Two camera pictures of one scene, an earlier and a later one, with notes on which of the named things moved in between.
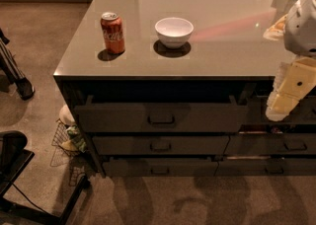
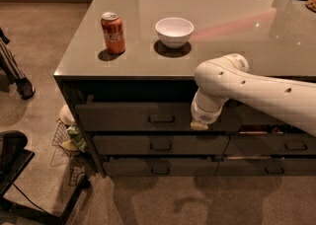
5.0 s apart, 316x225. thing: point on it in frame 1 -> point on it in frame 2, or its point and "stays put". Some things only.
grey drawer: (165, 116) stays put
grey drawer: (266, 167) stays put
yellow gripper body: (302, 30) -> (204, 114)
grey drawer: (160, 167) stays put
